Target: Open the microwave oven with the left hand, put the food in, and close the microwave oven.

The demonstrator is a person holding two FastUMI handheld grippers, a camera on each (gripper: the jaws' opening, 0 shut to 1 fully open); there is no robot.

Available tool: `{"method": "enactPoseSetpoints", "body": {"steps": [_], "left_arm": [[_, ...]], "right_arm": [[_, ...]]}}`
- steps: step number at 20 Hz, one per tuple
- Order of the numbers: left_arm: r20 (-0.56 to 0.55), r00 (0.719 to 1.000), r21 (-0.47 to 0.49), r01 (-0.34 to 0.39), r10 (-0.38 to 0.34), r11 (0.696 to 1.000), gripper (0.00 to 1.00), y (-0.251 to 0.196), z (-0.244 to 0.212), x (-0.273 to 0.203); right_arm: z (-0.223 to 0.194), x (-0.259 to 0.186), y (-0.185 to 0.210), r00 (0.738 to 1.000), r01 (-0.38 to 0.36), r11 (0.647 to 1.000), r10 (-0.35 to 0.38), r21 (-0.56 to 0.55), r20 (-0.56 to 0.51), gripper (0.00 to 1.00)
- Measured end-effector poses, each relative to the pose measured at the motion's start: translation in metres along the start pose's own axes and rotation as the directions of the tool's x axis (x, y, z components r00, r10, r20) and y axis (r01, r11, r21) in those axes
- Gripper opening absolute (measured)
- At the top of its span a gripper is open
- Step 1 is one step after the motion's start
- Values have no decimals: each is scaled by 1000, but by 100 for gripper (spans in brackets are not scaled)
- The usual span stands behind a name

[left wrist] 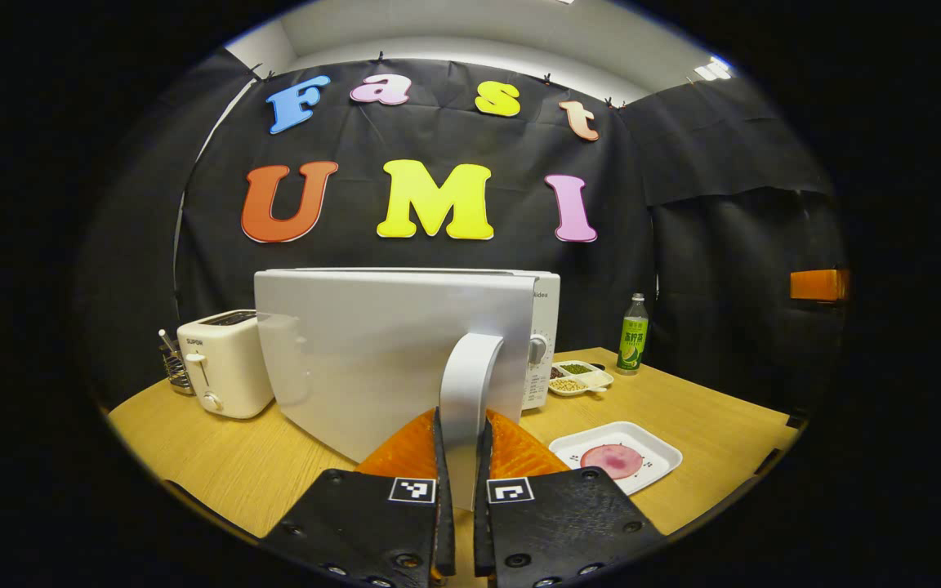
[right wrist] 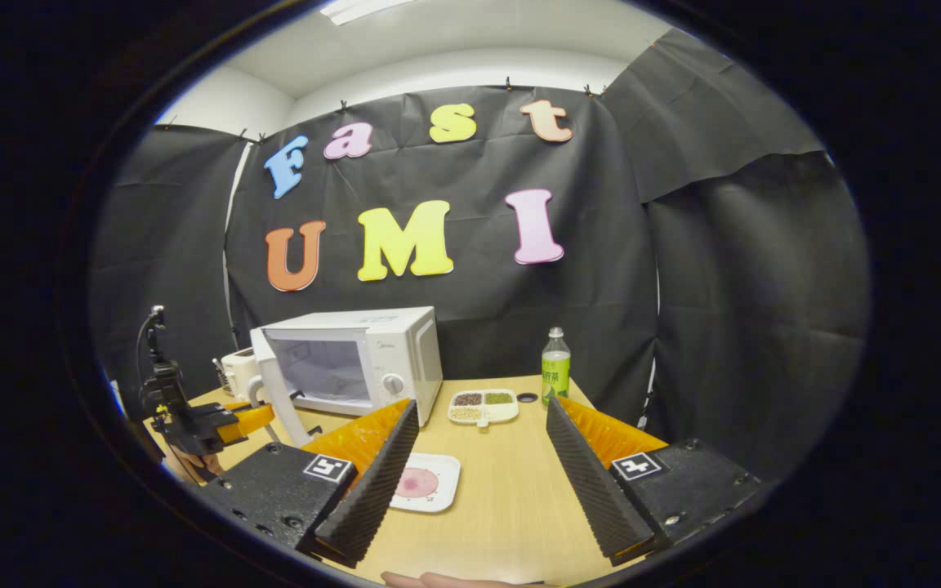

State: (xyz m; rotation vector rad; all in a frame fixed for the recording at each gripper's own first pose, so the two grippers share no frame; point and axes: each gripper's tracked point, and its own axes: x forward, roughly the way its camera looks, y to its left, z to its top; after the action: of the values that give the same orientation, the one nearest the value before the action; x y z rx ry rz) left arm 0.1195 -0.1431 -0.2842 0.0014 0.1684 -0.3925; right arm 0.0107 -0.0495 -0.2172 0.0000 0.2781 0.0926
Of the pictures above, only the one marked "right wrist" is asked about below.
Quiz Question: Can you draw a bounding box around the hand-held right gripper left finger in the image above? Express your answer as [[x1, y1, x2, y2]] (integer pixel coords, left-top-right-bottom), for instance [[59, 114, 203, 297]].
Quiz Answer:
[[181, 398, 421, 570]]

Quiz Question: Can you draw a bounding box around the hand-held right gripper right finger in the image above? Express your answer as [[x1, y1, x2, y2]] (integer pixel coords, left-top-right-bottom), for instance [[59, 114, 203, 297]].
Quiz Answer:
[[546, 395, 778, 567]]

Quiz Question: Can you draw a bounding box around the white plate with pink food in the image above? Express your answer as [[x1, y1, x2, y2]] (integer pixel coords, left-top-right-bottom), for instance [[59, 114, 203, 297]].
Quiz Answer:
[[389, 453, 462, 514]]

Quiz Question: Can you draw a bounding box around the white microwave oven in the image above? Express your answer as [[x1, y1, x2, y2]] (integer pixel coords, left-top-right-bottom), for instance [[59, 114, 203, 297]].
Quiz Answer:
[[247, 306, 444, 448]]

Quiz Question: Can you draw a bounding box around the white toaster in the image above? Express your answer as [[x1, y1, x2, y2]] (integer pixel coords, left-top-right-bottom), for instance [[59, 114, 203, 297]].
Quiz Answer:
[[220, 347, 263, 399]]

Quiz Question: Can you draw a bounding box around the green drink bottle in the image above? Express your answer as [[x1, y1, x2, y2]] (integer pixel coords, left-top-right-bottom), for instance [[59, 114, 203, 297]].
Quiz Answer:
[[542, 327, 571, 408]]

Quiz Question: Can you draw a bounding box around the white divided tray of beans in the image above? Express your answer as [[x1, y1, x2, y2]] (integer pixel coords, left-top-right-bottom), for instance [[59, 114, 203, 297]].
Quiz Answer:
[[448, 389, 520, 429]]

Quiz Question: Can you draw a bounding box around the black backdrop cloth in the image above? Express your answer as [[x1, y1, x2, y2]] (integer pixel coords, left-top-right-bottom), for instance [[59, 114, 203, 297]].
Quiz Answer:
[[88, 29, 872, 483]]

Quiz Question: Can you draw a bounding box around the long ceiling light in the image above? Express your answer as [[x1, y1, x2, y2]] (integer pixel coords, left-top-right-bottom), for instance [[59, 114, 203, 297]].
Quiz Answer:
[[319, 0, 414, 25]]

